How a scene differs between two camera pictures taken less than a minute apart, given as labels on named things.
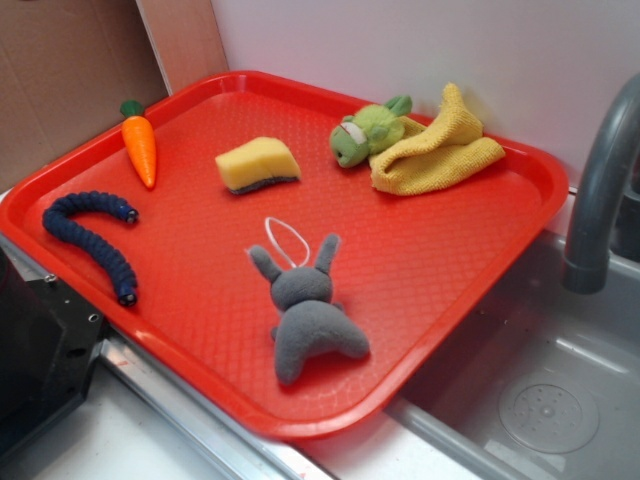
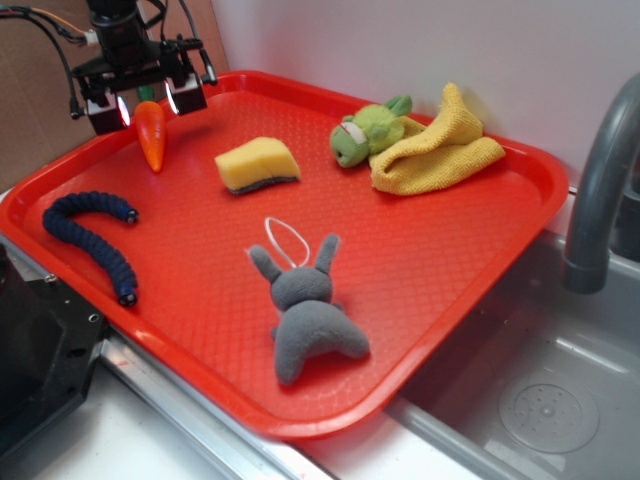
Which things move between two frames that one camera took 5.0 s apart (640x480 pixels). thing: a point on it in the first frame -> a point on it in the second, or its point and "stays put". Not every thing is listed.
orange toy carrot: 140,139 -> 151,124
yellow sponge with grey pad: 259,162 stays put
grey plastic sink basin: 544,384 stays put
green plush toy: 371,129 stays put
